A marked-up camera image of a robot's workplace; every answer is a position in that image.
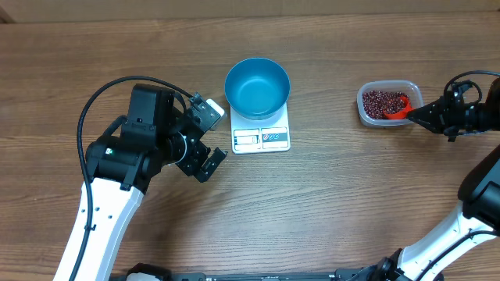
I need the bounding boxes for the red measuring scoop blue handle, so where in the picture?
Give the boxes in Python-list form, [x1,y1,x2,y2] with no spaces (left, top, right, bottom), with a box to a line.
[383,96,413,119]

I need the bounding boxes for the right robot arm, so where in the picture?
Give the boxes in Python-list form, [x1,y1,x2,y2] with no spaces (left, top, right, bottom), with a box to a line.
[366,73,499,280]

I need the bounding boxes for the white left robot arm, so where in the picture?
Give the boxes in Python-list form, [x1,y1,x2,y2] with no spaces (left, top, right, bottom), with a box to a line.
[54,84,227,280]

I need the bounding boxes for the white kitchen scale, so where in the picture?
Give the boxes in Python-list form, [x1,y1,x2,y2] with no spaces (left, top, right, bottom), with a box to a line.
[230,104,291,155]

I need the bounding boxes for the blue bowl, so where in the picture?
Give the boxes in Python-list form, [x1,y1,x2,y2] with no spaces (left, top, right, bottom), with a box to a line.
[224,57,291,120]

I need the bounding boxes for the clear plastic container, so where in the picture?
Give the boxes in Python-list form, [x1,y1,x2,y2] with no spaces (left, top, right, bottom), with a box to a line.
[356,80,423,127]

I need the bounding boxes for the red beans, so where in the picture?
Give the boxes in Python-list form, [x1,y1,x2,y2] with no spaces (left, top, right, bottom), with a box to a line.
[362,90,409,119]

